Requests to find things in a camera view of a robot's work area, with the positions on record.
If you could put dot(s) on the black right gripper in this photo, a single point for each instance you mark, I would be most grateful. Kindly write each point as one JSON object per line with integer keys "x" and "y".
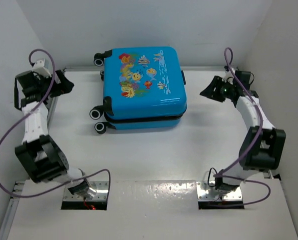
{"x": 209, "y": 91}

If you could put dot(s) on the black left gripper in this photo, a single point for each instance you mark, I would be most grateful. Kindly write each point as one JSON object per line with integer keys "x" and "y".
{"x": 64, "y": 87}

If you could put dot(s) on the dark blue suitcase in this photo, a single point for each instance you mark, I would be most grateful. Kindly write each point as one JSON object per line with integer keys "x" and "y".
{"x": 143, "y": 87}

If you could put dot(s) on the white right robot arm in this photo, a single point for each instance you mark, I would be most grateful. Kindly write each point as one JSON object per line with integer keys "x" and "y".
{"x": 263, "y": 144}

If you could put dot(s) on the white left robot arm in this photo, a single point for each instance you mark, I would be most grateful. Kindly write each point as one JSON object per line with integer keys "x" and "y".
{"x": 41, "y": 157}

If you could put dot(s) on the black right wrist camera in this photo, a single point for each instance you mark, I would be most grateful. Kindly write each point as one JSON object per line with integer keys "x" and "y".
{"x": 245, "y": 77}

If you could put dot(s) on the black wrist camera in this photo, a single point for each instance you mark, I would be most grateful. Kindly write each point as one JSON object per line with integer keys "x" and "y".
{"x": 245, "y": 77}
{"x": 31, "y": 83}

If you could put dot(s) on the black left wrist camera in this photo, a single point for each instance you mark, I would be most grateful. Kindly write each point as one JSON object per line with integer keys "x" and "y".
{"x": 31, "y": 83}

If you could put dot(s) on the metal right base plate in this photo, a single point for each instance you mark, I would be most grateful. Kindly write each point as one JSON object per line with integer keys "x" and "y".
{"x": 207, "y": 193}

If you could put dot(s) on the metal base plate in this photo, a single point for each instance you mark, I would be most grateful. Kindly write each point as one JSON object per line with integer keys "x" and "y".
{"x": 92, "y": 191}
{"x": 207, "y": 193}

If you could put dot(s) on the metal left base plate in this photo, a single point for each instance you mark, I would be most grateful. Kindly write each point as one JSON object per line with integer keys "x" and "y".
{"x": 92, "y": 191}

